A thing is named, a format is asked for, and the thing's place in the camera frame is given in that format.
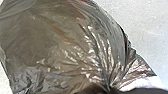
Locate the black trash bag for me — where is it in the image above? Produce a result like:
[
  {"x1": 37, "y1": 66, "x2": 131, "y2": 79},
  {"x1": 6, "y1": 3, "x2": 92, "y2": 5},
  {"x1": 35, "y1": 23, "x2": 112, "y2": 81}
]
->
[{"x1": 0, "y1": 0, "x2": 158, "y2": 94}]

